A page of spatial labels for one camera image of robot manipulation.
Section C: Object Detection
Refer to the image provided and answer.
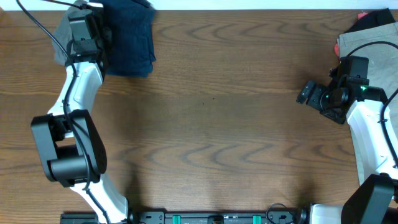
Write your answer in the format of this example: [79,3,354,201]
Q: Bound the navy blue shorts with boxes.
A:
[97,0,156,78]

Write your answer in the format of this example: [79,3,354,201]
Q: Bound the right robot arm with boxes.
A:
[296,56,397,223]

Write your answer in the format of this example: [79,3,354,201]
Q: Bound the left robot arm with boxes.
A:
[30,2,130,223]

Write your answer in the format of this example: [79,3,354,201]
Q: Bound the folded grey shorts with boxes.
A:
[52,6,79,65]

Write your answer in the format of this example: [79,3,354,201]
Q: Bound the beige khaki shorts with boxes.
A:
[336,22,398,187]

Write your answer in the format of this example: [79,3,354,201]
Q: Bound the black garment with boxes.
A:
[345,8,396,33]

